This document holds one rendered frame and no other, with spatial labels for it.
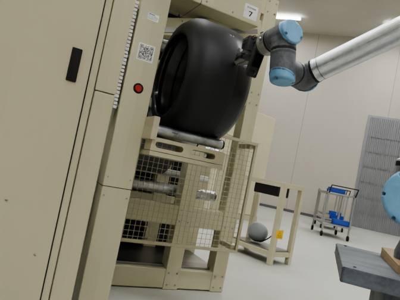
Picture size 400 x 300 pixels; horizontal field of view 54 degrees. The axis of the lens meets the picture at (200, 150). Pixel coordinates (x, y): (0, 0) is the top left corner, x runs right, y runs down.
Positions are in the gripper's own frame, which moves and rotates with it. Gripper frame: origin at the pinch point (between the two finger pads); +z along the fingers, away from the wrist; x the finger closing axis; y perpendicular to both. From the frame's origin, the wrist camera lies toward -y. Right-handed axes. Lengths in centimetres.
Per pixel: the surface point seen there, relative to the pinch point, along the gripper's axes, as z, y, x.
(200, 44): 4.5, 4.8, 15.8
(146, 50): 20.8, 1.6, 33.8
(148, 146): 18, -40, 26
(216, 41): 2.9, 7.8, 9.3
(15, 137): -49, -54, 77
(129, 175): 27, -53, 30
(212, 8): 43, 45, -4
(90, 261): 32, -91, 38
